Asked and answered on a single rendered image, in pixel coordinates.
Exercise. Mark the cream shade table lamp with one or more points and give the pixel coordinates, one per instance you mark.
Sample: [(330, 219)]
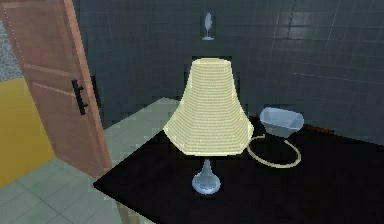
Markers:
[(209, 113)]

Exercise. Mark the pale blue bowl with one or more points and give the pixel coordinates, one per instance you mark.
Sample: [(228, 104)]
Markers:
[(281, 121)]

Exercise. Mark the black table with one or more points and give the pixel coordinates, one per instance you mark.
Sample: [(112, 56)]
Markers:
[(300, 186)]

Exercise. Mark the brown wooden room door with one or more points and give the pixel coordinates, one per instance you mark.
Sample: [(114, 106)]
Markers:
[(53, 66)]

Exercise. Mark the small grey wall fixture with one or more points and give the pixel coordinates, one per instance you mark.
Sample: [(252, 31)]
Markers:
[(208, 25)]

